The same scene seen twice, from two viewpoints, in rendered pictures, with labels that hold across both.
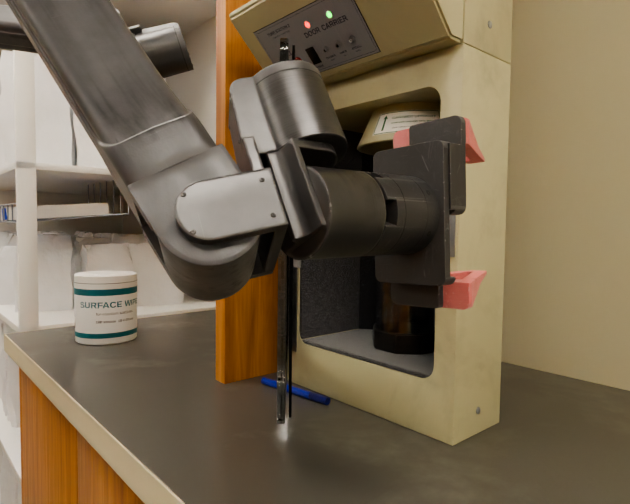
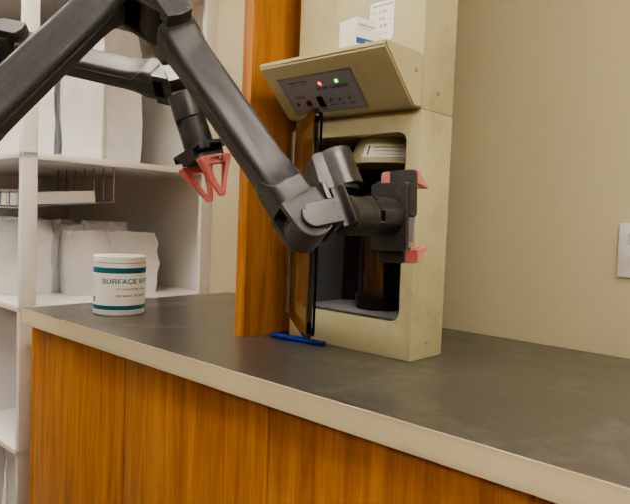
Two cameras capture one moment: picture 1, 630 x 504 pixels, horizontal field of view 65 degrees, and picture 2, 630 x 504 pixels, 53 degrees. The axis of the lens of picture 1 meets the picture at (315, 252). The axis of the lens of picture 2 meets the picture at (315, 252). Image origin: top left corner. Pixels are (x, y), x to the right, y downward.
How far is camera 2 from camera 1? 0.58 m
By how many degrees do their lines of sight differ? 6
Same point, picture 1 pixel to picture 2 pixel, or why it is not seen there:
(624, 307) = (534, 284)
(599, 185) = (520, 194)
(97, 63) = (259, 147)
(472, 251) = (424, 238)
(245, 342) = (257, 306)
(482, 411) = (429, 344)
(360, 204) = (371, 212)
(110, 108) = (267, 168)
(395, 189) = (384, 205)
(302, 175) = (347, 199)
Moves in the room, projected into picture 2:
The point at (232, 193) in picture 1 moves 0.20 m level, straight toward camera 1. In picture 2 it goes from (323, 207) to (378, 206)
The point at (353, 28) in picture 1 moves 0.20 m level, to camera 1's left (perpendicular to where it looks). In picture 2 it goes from (351, 91) to (245, 84)
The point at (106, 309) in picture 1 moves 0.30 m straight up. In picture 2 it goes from (125, 285) to (127, 164)
